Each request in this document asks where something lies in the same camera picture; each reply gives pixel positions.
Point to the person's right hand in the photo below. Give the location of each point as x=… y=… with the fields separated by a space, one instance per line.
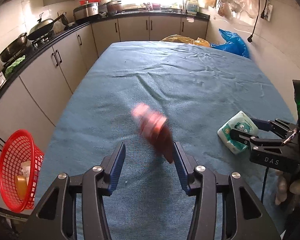
x=282 y=187

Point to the green cloth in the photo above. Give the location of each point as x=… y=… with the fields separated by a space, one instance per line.
x=13 y=66

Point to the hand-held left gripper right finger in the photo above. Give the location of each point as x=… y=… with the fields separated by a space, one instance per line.
x=180 y=170

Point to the gas stove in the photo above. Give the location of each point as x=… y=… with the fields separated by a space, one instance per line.
x=40 y=41

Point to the printed tissue pack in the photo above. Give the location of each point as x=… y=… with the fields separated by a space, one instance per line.
x=236 y=126

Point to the red containers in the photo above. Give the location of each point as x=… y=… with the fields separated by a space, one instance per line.
x=90 y=1

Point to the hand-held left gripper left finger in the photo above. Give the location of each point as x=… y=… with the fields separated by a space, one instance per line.
x=116 y=170

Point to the yellow plastic bag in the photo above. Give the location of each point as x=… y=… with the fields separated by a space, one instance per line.
x=182 y=40

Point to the blue tablecloth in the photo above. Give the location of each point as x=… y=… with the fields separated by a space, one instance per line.
x=190 y=85

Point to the black kitchen countertop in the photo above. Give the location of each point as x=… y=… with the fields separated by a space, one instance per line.
x=72 y=28

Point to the orange box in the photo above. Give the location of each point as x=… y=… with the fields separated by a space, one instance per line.
x=21 y=185

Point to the silver cooking pot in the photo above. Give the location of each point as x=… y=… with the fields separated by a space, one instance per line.
x=86 y=11

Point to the black wok with lid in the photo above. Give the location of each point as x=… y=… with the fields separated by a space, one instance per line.
x=41 y=28

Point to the steel frying pan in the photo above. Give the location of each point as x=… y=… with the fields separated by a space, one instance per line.
x=12 y=48

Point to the red plastic basket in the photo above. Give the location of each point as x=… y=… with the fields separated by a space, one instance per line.
x=10 y=155

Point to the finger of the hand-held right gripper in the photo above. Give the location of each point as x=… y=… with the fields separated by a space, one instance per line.
x=263 y=125
x=240 y=135

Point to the grey base cabinets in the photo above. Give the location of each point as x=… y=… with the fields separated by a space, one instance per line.
x=40 y=80

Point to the blue plastic bag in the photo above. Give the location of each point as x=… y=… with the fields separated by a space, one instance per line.
x=233 y=45

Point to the dark red snack packet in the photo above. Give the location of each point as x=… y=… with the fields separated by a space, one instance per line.
x=152 y=127

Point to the brown pot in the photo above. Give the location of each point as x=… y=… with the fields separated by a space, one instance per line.
x=115 y=7

